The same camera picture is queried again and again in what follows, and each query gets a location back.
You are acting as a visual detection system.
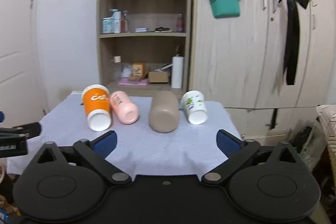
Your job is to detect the small cardboard box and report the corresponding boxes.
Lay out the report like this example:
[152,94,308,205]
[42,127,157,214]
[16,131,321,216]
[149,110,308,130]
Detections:
[147,71,169,84]

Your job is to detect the wooden shelf unit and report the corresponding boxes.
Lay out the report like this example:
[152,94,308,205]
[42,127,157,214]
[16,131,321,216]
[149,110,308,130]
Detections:
[97,0,192,97]

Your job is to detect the orange paper cup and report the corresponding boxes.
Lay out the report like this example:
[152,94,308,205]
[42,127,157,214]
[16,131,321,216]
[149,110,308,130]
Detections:
[81,84,112,132]

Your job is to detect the red-liquid glass bottle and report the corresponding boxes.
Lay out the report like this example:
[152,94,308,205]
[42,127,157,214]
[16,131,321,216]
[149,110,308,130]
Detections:
[121,10,129,33]

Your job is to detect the white table cloth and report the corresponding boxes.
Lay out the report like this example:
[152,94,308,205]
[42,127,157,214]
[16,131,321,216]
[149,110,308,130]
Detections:
[7,93,240,177]

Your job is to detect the wooden wardrobe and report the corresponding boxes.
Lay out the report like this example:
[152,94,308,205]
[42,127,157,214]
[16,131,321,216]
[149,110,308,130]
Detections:
[189,0,335,141]

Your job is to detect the orange small carton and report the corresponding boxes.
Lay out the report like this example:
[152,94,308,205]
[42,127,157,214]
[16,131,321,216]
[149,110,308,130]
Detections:
[132,63,145,79]

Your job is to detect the pink small bottle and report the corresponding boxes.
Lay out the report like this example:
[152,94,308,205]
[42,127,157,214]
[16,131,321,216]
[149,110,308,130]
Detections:
[176,14,184,32]

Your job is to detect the white paper cup green print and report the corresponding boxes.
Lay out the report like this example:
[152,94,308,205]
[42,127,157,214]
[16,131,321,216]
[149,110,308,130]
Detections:
[181,90,208,125]

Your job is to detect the clear bottle beige cap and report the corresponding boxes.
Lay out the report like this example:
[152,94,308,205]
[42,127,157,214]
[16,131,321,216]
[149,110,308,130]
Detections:
[113,56,122,83]

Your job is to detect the taupe ceramic cup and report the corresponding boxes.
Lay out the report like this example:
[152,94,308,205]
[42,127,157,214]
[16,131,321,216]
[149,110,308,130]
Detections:
[149,90,180,133]

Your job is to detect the pink flat box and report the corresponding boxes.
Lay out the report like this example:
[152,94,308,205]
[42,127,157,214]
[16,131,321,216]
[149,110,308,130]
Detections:
[118,78,149,86]

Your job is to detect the white door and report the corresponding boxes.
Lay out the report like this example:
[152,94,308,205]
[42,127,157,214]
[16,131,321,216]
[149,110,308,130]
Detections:
[1,0,47,127]

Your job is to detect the pink tumbler cup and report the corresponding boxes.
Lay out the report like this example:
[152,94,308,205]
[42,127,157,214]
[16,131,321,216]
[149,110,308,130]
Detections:
[109,91,139,124]

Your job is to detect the white paper towel roll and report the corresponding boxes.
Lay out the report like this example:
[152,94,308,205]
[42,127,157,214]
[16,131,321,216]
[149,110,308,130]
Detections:
[171,56,184,89]

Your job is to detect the white spray bottle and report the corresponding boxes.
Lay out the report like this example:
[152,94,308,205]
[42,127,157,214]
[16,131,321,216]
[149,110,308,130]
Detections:
[110,9,121,34]

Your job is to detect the teal tin can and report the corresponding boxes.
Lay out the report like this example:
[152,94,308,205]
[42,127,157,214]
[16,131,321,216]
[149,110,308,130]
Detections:
[102,17,114,34]

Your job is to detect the black ribbon bow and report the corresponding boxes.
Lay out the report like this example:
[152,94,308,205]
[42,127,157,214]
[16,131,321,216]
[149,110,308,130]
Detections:
[278,0,310,86]

